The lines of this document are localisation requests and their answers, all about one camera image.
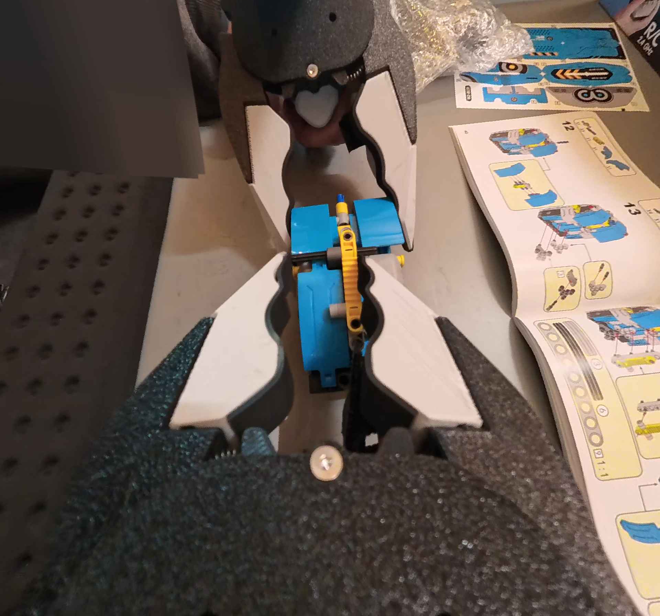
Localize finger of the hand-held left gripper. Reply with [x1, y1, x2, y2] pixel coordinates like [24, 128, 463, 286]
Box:
[246, 102, 296, 254]
[355, 71, 418, 252]

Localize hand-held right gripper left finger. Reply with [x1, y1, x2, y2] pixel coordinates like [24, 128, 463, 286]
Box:
[169, 252, 296, 452]

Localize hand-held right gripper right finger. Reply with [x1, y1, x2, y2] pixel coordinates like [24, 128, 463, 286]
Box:
[360, 255, 484, 436]

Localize blue yellow toy brick model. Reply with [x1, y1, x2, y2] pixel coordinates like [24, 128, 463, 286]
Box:
[290, 193, 409, 395]

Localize blue curved panel piece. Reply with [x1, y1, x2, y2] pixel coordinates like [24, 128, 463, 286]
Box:
[296, 265, 364, 389]

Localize thin black axle rod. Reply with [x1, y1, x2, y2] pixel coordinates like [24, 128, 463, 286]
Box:
[290, 247, 381, 262]

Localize person's left forearm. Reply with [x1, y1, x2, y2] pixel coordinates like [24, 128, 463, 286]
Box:
[170, 0, 234, 123]

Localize grey desk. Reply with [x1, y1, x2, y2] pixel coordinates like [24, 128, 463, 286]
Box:
[134, 0, 660, 575]

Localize person's left hand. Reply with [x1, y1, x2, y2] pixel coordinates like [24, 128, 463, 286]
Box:
[286, 110, 347, 150]

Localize clear plastic bag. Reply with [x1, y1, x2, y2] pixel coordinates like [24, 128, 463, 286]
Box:
[370, 0, 533, 95]

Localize white instruction booklet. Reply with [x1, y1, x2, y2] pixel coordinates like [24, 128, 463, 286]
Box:
[449, 111, 660, 616]

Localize printed paper sheet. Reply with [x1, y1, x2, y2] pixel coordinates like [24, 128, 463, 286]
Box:
[454, 22, 650, 112]

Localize dark blue toy kit box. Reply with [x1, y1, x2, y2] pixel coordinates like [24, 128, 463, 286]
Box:
[598, 0, 660, 76]

